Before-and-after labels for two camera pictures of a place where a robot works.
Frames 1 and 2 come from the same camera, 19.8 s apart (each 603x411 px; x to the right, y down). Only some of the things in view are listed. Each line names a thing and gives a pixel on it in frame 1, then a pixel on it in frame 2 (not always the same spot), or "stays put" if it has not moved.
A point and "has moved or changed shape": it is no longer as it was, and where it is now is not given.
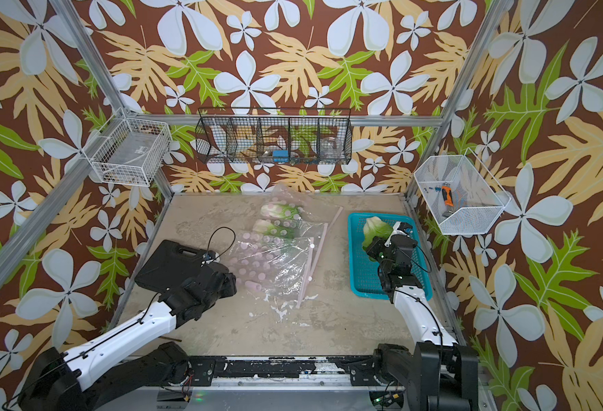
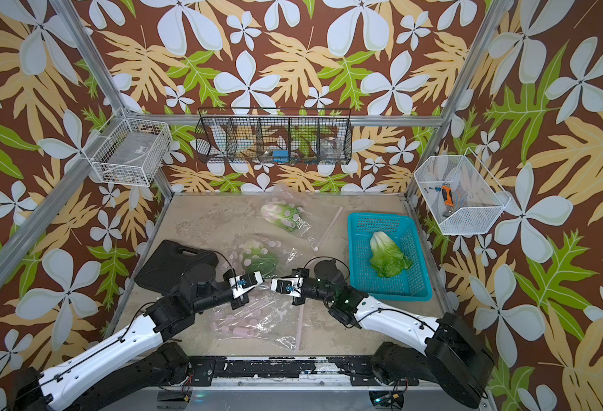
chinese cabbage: (374, 227) has moved or changed shape
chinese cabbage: (283, 211) stays put
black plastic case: (168, 265) stays put
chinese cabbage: (266, 228) -> (258, 259)
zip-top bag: (277, 265) -> (268, 322)
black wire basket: (275, 135) stays put
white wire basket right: (462, 197) stays put
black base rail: (204, 371) stays put
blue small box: (282, 156) stays put
